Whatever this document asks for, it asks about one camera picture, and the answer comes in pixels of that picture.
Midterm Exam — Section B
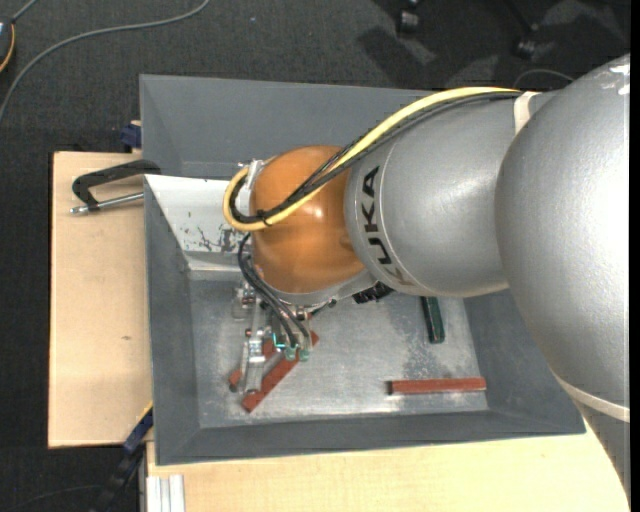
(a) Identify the pale flat board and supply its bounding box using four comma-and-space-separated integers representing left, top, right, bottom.
47, 151, 154, 449

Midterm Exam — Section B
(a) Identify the black cylinder on white bracket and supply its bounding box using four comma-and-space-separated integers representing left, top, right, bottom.
351, 281, 395, 305

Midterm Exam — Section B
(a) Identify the dark green flat block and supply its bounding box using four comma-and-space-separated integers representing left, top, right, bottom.
420, 295, 446, 345

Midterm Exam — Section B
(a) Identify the grey metal bin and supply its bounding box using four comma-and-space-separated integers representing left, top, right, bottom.
138, 73, 587, 466

